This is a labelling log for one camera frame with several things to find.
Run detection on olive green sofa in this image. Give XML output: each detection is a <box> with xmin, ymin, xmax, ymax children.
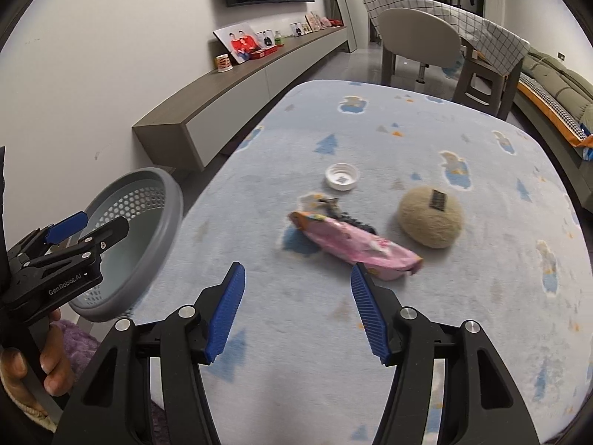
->
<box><xmin>512</xmin><ymin>46</ymin><xmax>593</xmax><ymax>214</ymax></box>

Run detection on purple fluffy cloth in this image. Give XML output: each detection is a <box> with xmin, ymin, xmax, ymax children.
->
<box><xmin>46</xmin><ymin>320</ymin><xmax>168</xmax><ymax>445</ymax></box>

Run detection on light blue printed blanket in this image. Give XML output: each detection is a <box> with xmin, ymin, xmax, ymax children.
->
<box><xmin>132</xmin><ymin>80</ymin><xmax>591</xmax><ymax>445</ymax></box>

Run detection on floating wall cabinet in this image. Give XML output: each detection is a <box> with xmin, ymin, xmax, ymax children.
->
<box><xmin>132</xmin><ymin>25</ymin><xmax>349</xmax><ymax>170</ymax></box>

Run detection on pink snack wrapper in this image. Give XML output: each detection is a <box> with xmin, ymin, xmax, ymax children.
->
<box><xmin>288</xmin><ymin>210</ymin><xmax>423</xmax><ymax>281</ymax></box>

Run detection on grey perforated plastic basket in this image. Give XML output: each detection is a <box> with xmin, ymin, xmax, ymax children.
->
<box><xmin>69</xmin><ymin>168</ymin><xmax>185</xmax><ymax>323</ymax></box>

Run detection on leaning mirror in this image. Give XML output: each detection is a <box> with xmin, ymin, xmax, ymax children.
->
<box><xmin>322</xmin><ymin>0</ymin><xmax>360</xmax><ymax>54</ymax></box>

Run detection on large photo frame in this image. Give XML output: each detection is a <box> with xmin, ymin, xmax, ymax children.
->
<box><xmin>213</xmin><ymin>23</ymin><xmax>261</xmax><ymax>64</ymax></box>

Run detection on flat red box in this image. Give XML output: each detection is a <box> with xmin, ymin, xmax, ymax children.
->
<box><xmin>248</xmin><ymin>45</ymin><xmax>284</xmax><ymax>60</ymax></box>

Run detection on beige plush ball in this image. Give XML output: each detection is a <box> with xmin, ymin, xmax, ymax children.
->
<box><xmin>398</xmin><ymin>185</ymin><xmax>464</xmax><ymax>248</ymax></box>

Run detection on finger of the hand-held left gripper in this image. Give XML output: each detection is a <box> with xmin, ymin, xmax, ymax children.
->
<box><xmin>21</xmin><ymin>216</ymin><xmax>130</xmax><ymax>272</ymax></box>
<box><xmin>9</xmin><ymin>211</ymin><xmax>90</xmax><ymax>261</ymax></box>

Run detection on checked tablecloth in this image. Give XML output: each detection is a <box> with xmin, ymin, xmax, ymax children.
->
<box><xmin>362</xmin><ymin>0</ymin><xmax>530</xmax><ymax>77</ymax></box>

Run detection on grey wooden chair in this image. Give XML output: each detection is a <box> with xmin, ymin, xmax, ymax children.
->
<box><xmin>451</xmin><ymin>42</ymin><xmax>506</xmax><ymax>107</ymax></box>

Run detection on white bottle cap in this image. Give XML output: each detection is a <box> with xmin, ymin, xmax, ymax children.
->
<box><xmin>324</xmin><ymin>162</ymin><xmax>361</xmax><ymax>192</ymax></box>

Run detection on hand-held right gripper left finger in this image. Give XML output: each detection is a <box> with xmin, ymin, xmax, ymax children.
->
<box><xmin>51</xmin><ymin>262</ymin><xmax>246</xmax><ymax>445</ymax></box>

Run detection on grey dining chair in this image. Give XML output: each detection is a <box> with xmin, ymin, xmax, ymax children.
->
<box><xmin>377</xmin><ymin>8</ymin><xmax>463</xmax><ymax>86</ymax></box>

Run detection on dark crumpled wrapper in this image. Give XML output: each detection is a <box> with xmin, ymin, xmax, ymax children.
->
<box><xmin>319</xmin><ymin>197</ymin><xmax>378</xmax><ymax>236</ymax></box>

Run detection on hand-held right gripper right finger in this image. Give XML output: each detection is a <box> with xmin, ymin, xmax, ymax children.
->
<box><xmin>351</xmin><ymin>263</ymin><xmax>540</xmax><ymax>445</ymax></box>

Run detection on person's left hand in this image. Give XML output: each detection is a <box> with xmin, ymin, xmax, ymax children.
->
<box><xmin>0</xmin><ymin>310</ymin><xmax>76</xmax><ymax>415</ymax></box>

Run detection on orange patterned sofa cover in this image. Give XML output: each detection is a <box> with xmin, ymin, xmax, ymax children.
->
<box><xmin>516</xmin><ymin>74</ymin><xmax>593</xmax><ymax>149</ymax></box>

